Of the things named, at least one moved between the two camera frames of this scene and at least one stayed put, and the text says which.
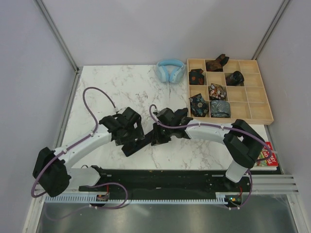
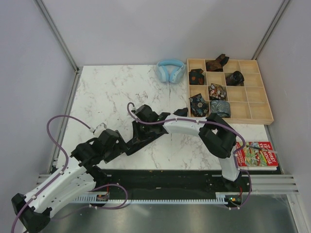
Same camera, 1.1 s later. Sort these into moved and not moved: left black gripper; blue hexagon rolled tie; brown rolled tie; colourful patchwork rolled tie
Moved: left black gripper
Not moved: blue hexagon rolled tie; brown rolled tie; colourful patchwork rolled tie
